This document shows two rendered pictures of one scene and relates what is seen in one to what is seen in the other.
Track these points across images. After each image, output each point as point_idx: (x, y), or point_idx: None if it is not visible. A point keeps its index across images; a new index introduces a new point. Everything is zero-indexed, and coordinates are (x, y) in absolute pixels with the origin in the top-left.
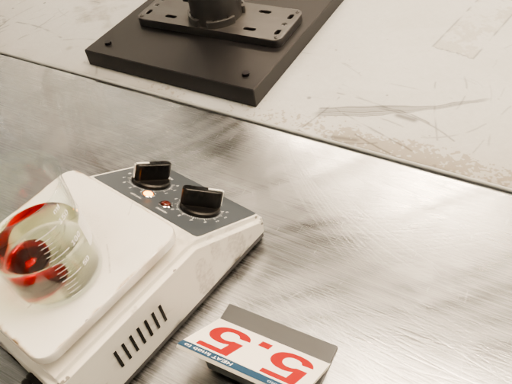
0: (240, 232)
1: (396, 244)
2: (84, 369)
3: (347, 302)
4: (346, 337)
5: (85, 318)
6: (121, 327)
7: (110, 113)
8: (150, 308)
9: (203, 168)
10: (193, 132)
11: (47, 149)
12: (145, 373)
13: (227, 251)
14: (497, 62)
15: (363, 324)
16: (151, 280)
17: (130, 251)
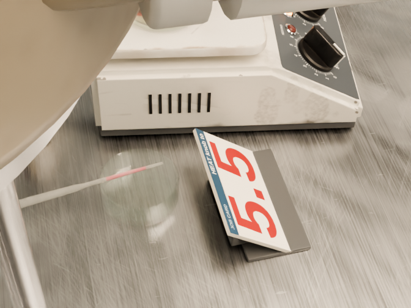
0: (327, 99)
1: None
2: (120, 84)
3: (358, 230)
4: (326, 249)
5: (146, 47)
6: (167, 79)
7: None
8: (200, 87)
9: (371, 39)
10: (398, 4)
11: None
12: (165, 139)
13: (303, 106)
14: None
15: (349, 253)
16: (217, 66)
17: (219, 32)
